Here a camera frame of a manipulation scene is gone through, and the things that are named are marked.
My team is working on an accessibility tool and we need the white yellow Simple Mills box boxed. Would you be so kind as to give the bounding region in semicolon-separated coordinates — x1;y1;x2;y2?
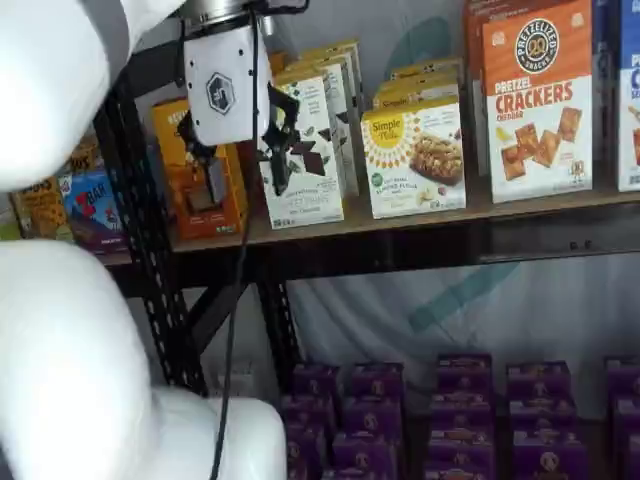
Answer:
360;94;468;220
372;79;462;109
389;56;464;87

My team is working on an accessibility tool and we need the blue Zbar box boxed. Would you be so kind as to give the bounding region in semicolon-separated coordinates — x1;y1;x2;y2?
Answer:
55;170;127;250

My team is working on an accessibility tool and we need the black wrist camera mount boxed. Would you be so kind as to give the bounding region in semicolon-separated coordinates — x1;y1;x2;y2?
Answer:
258;0;312;14

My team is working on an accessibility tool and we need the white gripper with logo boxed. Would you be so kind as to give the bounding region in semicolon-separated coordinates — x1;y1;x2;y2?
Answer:
177;20;302;207

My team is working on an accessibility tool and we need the purple snack box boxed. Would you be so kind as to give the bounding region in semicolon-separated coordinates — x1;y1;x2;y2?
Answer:
321;466;397;480
505;361;573;402
611;397;640;437
605;355;640;402
285;424;329;480
291;363;344;402
279;395;337;437
508;397;577;437
430;392;497;432
511;429;582;480
331;431;399;476
349;361;406;402
624;434;640;480
341;396;404;437
426;427;497;472
423;466;497;480
436;353;494;397

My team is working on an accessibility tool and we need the white chocolate thins box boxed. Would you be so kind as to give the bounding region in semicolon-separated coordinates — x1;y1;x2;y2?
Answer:
298;38;365;177
257;75;347;231
275;60;361;199

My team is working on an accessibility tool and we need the brown cookie snack box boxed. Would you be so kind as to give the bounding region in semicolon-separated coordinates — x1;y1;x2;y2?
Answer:
8;175;77;245

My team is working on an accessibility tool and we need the brown wooden shelf board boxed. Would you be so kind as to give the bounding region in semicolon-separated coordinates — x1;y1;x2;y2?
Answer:
172;188;640;254

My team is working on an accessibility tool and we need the orange white pretzel crackers box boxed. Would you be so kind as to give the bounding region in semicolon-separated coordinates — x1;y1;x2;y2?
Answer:
481;0;595;205
461;0;490;177

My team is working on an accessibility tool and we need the white backdrop with teal logo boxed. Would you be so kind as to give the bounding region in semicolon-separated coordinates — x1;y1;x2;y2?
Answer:
287;0;640;396

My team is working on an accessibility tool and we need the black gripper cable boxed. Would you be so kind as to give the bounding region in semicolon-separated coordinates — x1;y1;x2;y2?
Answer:
209;9;267;480

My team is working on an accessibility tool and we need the orange brown snack box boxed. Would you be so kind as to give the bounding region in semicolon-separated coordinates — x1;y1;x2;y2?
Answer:
67;132;107;175

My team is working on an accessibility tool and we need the blue white crackers box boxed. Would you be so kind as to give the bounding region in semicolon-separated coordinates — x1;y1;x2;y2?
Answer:
616;0;640;193

